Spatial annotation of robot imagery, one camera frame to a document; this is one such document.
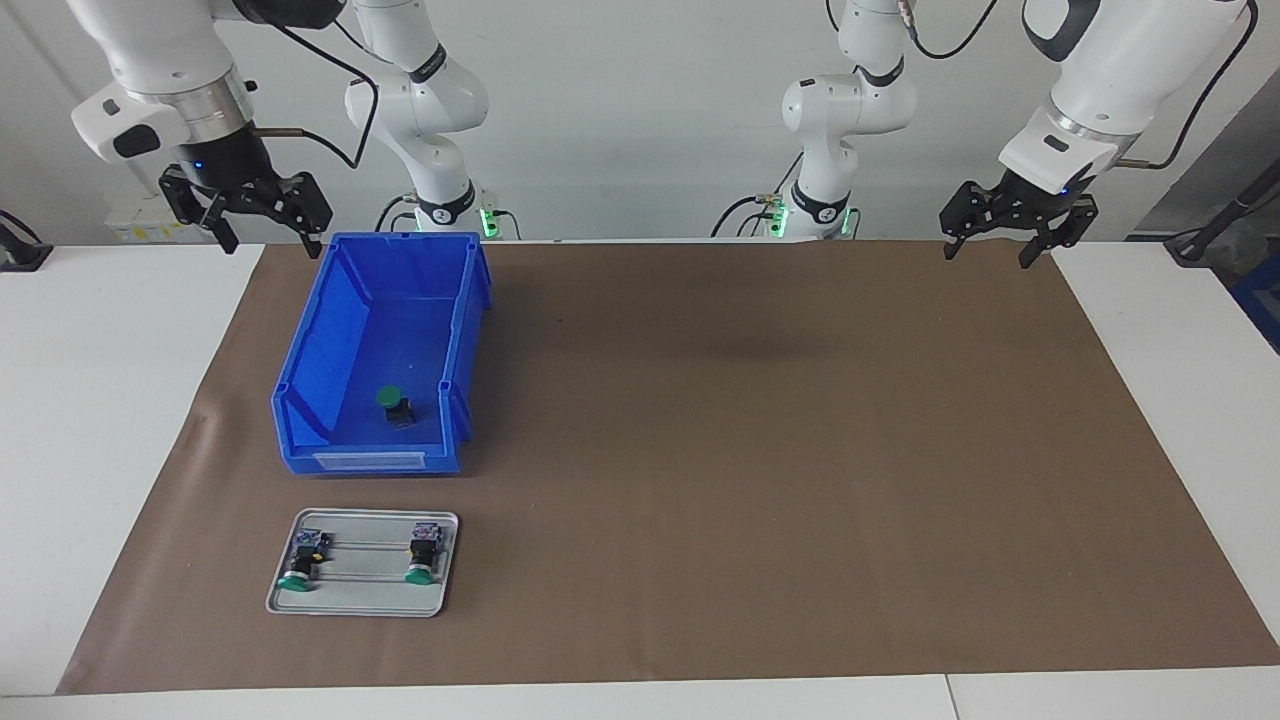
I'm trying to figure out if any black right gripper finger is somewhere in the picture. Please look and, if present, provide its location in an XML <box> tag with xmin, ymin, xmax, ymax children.
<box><xmin>245</xmin><ymin>172</ymin><xmax>334</xmax><ymax>259</ymax></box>
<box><xmin>160</xmin><ymin>168</ymin><xmax>239</xmax><ymax>256</ymax></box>

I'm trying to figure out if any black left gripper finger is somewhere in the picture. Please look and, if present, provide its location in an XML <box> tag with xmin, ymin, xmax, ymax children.
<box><xmin>1019</xmin><ymin>195</ymin><xmax>1099</xmax><ymax>269</ymax></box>
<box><xmin>940</xmin><ymin>180</ymin><xmax>1017</xmax><ymax>261</ymax></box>

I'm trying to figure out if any green push button switch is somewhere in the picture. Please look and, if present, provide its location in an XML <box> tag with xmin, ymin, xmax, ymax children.
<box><xmin>403</xmin><ymin>522</ymin><xmax>445</xmax><ymax>586</ymax></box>
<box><xmin>277</xmin><ymin>528</ymin><xmax>332</xmax><ymax>593</ymax></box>
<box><xmin>375</xmin><ymin>386</ymin><xmax>417</xmax><ymax>432</ymax></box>

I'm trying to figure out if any black stand pole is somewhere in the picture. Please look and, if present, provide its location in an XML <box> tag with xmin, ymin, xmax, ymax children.
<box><xmin>1165</xmin><ymin>160</ymin><xmax>1280</xmax><ymax>267</ymax></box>

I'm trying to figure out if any blue plastic storage bin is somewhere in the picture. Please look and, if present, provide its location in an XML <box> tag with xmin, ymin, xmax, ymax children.
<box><xmin>271</xmin><ymin>232</ymin><xmax>493</xmax><ymax>476</ymax></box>

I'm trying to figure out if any blue crate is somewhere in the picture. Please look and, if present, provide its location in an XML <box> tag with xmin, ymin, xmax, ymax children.
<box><xmin>1232</xmin><ymin>250</ymin><xmax>1280</xmax><ymax>353</ymax></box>

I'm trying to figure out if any brown paper table mat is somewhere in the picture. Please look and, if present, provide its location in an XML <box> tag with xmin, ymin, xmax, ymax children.
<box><xmin>57</xmin><ymin>238</ymin><xmax>1280</xmax><ymax>696</ymax></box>

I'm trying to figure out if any grey metal tray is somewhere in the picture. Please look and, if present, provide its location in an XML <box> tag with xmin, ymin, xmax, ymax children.
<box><xmin>265</xmin><ymin>508</ymin><xmax>460</xmax><ymax>618</ymax></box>

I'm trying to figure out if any white wall socket box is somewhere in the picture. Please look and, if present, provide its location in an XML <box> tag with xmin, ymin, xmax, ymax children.
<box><xmin>105</xmin><ymin>193</ymin><xmax>216</xmax><ymax>244</ymax></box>

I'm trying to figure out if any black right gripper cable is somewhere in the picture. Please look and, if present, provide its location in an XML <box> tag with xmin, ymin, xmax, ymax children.
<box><xmin>250</xmin><ymin>15</ymin><xmax>381</xmax><ymax>169</ymax></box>

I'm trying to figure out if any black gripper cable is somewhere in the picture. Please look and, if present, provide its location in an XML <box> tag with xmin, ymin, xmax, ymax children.
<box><xmin>903</xmin><ymin>0</ymin><xmax>1259</xmax><ymax>169</ymax></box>
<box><xmin>250</xmin><ymin>15</ymin><xmax>381</xmax><ymax>169</ymax></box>

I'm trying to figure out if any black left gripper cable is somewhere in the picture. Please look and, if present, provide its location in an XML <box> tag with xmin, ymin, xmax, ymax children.
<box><xmin>903</xmin><ymin>0</ymin><xmax>1259</xmax><ymax>169</ymax></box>

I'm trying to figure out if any black clamp mount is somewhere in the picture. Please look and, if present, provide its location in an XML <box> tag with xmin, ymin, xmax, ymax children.
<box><xmin>0</xmin><ymin>210</ymin><xmax>53</xmax><ymax>273</ymax></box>

